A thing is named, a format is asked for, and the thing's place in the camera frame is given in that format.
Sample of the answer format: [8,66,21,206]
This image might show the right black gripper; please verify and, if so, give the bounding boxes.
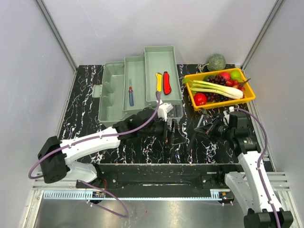
[194,116,234,143]

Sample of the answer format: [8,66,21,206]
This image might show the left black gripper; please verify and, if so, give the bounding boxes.
[139,115,185,145]

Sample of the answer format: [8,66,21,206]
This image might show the black handled hammer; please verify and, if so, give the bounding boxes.
[186,109,208,153]

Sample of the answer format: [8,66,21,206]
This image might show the red utility knife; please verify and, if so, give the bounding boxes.
[163,71,171,95]

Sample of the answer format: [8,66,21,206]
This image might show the yellow utility knife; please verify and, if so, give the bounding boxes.
[156,72,162,92]

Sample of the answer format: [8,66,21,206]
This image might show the clear plastic tool box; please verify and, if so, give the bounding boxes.
[92,46,182,127]

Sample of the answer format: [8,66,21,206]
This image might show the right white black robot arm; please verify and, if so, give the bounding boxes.
[194,108,294,228]

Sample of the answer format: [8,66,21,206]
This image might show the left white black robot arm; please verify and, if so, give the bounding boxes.
[38,102,184,188]

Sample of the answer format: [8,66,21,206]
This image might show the green celery stalk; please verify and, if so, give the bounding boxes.
[182,78,230,95]

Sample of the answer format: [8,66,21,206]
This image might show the dark purple grapes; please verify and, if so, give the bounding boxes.
[208,75,227,86]

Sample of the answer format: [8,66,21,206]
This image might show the red cherries bunch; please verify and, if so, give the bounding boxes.
[226,79,246,92]

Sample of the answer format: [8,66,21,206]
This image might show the red pink apple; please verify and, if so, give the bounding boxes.
[219,72,230,81]

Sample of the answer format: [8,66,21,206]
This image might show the green apple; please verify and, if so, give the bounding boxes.
[230,70,242,80]

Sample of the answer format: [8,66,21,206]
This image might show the green netted melon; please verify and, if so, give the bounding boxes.
[207,54,226,71]

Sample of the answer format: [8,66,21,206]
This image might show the marbled black mat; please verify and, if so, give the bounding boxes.
[47,64,266,165]

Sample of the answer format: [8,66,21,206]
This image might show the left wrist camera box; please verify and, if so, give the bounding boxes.
[157,101,173,122]

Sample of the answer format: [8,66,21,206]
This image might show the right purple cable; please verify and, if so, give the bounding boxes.
[234,107,281,228]

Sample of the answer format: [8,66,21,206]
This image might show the aluminium frame rail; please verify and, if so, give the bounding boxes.
[32,172,289,190]

